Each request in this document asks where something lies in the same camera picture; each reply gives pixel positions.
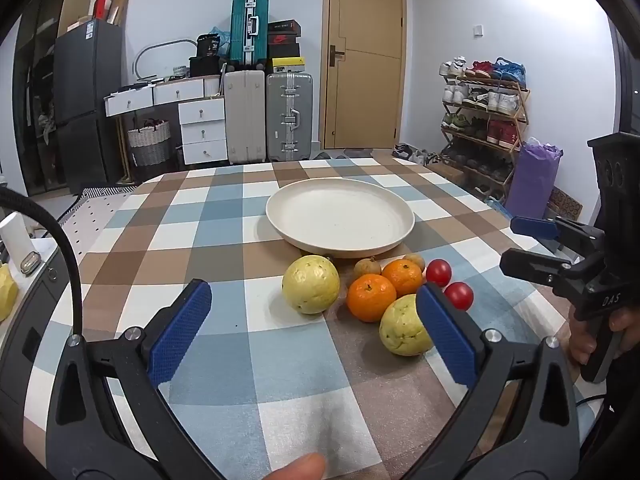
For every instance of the purple bag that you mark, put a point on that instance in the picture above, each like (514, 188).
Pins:
(535, 180)

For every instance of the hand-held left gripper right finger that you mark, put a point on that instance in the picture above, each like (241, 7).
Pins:
(447, 335)

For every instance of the wooden shoe rack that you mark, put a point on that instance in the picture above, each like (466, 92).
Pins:
(520, 125)

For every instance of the yellow bag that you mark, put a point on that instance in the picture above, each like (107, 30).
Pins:
(6, 292)

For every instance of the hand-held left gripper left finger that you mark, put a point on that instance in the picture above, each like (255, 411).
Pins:
(180, 330)

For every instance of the grey and white wicker basket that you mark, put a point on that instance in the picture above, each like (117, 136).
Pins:
(150, 145)

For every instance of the silver arched mirror frame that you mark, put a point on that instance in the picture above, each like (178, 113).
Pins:
(150, 47)

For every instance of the black snack bag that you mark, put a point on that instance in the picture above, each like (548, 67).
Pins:
(208, 46)

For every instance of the wooden door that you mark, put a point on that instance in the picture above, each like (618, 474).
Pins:
(370, 85)

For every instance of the plain black shoe box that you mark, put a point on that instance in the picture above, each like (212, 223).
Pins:
(283, 51)

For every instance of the brown patterned box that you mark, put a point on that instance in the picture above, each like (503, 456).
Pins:
(565, 205)

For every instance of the blue plastic object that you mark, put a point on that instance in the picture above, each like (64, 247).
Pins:
(497, 208)

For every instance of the black storage bin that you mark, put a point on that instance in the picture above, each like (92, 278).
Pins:
(205, 67)

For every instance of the beige suitcase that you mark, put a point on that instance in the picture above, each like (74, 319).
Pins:
(245, 120)

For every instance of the flat cardboard box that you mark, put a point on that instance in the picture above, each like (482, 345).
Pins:
(119, 7)

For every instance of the black and white patterned rug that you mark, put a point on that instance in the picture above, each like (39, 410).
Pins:
(107, 191)

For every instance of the cream round plate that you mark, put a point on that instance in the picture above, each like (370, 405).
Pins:
(340, 215)

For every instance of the red tomato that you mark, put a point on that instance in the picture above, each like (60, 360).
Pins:
(439, 272)
(460, 295)

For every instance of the silver suitcase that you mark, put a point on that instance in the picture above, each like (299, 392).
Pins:
(289, 115)

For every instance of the orange mandarin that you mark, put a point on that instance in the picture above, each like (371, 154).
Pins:
(370, 297)
(402, 275)

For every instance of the yellow-green guava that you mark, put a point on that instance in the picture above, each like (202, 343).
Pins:
(310, 285)
(400, 327)

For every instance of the grey slipper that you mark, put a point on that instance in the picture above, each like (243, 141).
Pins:
(315, 156)

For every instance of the teal suitcase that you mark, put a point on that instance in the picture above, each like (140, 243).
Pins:
(247, 30)

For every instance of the shoe rack with shoes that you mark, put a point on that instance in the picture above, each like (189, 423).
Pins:
(480, 100)

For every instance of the yellow shoe box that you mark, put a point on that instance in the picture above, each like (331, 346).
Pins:
(287, 65)

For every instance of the white vanity desk with drawers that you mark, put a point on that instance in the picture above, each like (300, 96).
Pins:
(202, 132)

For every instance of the plaid tablecloth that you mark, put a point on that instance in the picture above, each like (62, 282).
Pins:
(250, 350)

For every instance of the glass door wardrobe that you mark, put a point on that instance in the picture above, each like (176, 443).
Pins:
(35, 85)

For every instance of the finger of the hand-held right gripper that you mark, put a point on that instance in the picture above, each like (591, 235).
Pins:
(535, 227)
(530, 265)

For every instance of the person's left hand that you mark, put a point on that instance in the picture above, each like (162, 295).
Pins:
(300, 467)

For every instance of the scattered shoes pile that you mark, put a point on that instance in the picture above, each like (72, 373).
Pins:
(412, 154)

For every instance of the black and red shoe box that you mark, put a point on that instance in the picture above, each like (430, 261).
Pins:
(284, 39)

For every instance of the dark grey refrigerator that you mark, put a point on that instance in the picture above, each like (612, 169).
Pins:
(87, 110)

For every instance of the person's right hand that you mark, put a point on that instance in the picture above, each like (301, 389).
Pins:
(580, 340)

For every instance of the blue plastic bag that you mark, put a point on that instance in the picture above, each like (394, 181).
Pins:
(224, 37)

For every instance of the brown longan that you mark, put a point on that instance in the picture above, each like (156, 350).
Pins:
(364, 266)
(415, 260)

